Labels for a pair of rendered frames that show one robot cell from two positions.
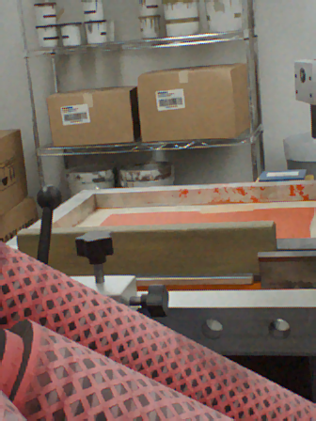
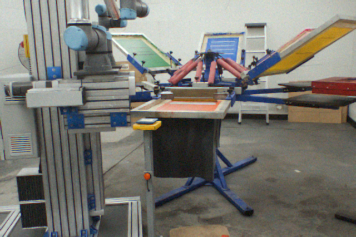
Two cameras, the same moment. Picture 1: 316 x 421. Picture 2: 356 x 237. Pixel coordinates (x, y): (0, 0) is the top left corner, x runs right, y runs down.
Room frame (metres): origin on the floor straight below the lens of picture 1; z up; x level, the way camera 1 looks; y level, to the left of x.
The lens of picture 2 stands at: (3.77, -0.13, 1.36)
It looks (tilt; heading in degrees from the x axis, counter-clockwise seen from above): 11 degrees down; 179
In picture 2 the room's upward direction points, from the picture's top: 1 degrees counter-clockwise
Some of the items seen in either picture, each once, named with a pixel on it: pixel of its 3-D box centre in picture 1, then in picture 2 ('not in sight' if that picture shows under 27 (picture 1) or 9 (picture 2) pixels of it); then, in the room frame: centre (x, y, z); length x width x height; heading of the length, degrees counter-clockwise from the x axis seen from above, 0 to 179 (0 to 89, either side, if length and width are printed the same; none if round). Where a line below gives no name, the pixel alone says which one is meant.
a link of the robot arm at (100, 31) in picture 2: not in sight; (94, 38); (1.84, -0.54, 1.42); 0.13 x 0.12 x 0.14; 160
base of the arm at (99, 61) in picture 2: not in sight; (97, 60); (1.83, -0.54, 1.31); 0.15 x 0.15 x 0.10
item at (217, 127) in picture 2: not in sight; (216, 139); (1.39, 0.16, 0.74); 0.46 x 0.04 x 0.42; 166
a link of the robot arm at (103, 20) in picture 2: not in sight; (105, 23); (1.05, -0.62, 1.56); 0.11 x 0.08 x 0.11; 72
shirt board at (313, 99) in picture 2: not in sight; (271, 99); (0.73, 0.71, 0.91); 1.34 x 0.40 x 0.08; 46
